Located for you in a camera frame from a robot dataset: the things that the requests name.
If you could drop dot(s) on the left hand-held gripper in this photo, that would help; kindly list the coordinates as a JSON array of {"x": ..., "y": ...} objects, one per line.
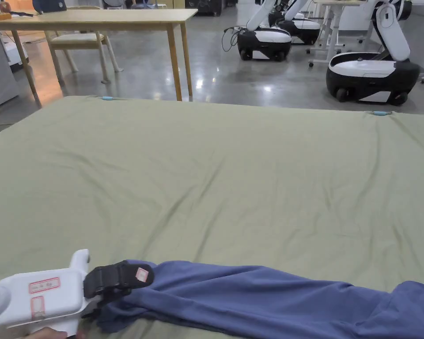
[{"x": 39, "y": 300}]

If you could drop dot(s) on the dark blue shirt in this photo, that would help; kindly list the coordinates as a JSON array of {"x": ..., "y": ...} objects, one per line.
[{"x": 240, "y": 296}]

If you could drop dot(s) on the person's left hand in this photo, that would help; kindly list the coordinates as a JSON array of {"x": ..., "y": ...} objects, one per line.
[{"x": 47, "y": 333}]

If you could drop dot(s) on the bed with pale green sheet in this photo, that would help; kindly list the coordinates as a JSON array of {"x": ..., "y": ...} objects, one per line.
[{"x": 212, "y": 176}]

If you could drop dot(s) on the blue sheet clip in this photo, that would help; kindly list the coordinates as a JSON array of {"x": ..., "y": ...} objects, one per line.
[
  {"x": 378, "y": 113},
  {"x": 106, "y": 98}
]

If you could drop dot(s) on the white and black wheeled robot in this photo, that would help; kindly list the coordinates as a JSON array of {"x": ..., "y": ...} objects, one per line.
[
  {"x": 371, "y": 70},
  {"x": 300, "y": 26},
  {"x": 265, "y": 40}
]

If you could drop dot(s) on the white desk on castors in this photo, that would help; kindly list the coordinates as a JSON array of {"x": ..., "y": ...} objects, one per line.
[{"x": 330, "y": 21}]

